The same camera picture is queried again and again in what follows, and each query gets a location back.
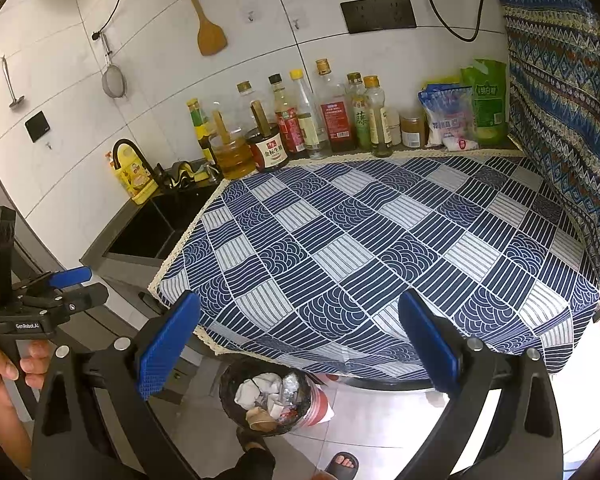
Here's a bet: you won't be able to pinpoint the black faucet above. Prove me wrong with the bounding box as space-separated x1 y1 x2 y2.
112 138 164 189

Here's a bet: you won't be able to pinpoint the glass jar amber contents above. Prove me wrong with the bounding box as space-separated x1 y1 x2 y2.
400 111 427 150

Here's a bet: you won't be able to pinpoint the cooking oil jug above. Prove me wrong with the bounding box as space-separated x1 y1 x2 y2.
210 110 258 180

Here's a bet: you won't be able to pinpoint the waste bin with black liner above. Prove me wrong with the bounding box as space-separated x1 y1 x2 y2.
218 356 334 439

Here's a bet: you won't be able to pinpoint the blue white plastic bag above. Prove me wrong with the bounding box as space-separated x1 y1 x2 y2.
418 82 476 149

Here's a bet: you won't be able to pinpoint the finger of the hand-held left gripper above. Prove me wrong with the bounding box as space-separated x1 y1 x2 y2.
22 282 110 324
11 266 94 297

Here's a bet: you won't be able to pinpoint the black sponge rack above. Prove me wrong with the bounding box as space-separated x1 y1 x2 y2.
160 160 221 191

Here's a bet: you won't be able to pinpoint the wooden spatula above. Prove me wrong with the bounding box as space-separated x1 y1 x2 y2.
175 0 229 57

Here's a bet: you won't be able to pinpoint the pale label bottle gold cap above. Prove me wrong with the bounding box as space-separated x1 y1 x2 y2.
363 75 394 158

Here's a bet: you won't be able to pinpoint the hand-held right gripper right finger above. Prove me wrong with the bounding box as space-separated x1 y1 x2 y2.
396 288 567 480

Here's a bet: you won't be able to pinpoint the metal ladle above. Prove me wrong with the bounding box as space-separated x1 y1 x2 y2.
0 55 26 110

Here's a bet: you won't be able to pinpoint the blue patterned curtain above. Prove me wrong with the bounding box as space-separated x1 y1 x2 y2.
490 0 600 272

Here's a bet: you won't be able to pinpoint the black sink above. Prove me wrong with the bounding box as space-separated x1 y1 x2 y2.
102 187 219 261

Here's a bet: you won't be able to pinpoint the yellow dish soap bottle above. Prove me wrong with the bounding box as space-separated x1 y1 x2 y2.
110 152 160 205

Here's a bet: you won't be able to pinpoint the clear bottle yellow cap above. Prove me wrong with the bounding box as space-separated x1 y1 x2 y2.
289 69 326 160

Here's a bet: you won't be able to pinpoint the person's foot in black slipper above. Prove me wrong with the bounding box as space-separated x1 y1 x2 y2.
323 451 359 480
235 427 269 454

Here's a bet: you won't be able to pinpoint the green plastic bag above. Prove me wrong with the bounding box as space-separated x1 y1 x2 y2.
461 58 510 145

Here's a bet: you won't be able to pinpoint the thick black cable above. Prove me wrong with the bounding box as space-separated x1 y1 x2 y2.
417 0 486 43

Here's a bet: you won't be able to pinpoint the small white pouch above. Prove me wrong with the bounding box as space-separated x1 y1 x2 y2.
442 135 480 152

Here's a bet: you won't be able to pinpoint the tall red label bottle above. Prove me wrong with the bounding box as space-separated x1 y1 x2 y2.
314 59 357 154

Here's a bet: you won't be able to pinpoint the soy sauce jug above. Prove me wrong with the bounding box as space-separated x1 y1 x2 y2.
236 81 290 174

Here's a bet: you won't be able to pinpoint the red label bottle black cap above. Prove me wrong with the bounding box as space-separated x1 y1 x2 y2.
268 74 306 159

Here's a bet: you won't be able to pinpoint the black wall socket panel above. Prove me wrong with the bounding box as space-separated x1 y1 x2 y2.
340 0 418 35

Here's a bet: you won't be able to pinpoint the green label bottle gold cap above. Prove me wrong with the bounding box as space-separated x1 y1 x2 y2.
346 72 374 151

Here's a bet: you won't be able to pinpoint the person's left forearm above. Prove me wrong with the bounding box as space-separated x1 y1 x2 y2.
0 399 35 477

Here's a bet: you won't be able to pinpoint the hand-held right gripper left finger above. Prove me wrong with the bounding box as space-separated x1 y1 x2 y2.
30 290 203 480

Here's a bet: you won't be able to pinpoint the green bottle yellow cap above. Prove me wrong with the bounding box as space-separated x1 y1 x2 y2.
186 98 215 161

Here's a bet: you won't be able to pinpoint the metal mesh strainer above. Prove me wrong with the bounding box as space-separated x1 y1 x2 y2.
99 32 128 99

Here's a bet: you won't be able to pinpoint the person's black pants leg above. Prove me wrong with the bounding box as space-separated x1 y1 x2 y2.
212 445 276 480

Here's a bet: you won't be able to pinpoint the black wall switch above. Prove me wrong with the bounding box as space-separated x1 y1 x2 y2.
24 110 50 142

